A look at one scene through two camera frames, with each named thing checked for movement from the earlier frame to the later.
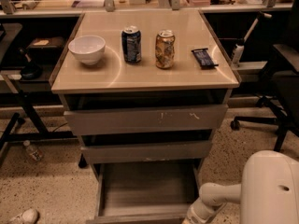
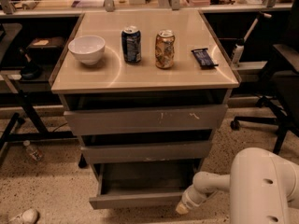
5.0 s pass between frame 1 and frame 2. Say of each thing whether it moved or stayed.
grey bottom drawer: moved
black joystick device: stayed
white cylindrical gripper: moved
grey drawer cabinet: stayed
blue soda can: stayed
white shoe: stayed
